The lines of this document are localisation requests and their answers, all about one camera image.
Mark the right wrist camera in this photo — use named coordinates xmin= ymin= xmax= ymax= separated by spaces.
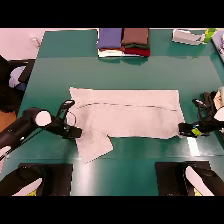
xmin=191 ymin=98 xmax=210 ymax=118

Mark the red garment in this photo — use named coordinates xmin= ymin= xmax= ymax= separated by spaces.
xmin=123 ymin=47 xmax=151 ymax=58

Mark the brown garment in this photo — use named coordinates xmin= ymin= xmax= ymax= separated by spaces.
xmin=121 ymin=28 xmax=150 ymax=46

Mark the purple garment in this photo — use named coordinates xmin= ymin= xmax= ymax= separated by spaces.
xmin=96 ymin=28 xmax=124 ymax=51

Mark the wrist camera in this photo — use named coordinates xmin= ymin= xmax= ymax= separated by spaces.
xmin=57 ymin=98 xmax=76 ymax=122
xmin=191 ymin=98 xmax=210 ymax=118

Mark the dark green garment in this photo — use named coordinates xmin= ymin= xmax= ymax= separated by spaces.
xmin=121 ymin=43 xmax=150 ymax=50

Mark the black cable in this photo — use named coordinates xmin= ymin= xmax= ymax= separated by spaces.
xmin=65 ymin=111 xmax=78 ymax=128

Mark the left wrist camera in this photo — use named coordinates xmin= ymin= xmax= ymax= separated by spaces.
xmin=57 ymin=98 xmax=76 ymax=122

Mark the pale pink shirt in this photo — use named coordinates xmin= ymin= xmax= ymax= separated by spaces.
xmin=68 ymin=86 xmax=186 ymax=165

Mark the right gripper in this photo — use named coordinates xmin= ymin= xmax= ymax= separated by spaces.
xmin=177 ymin=121 xmax=203 ymax=138

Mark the white garment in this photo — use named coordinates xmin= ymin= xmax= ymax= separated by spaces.
xmin=97 ymin=48 xmax=126 ymax=59

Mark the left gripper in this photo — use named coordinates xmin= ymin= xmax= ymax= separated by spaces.
xmin=52 ymin=119 xmax=83 ymax=140

